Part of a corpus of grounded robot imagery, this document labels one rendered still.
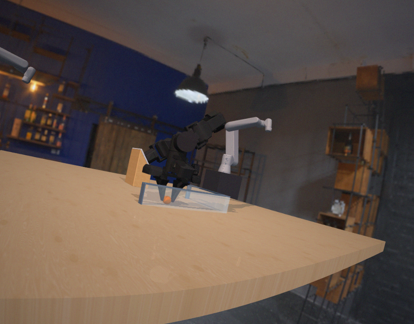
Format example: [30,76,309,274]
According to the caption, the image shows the clear low corner walls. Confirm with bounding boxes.
[142,184,230,213]

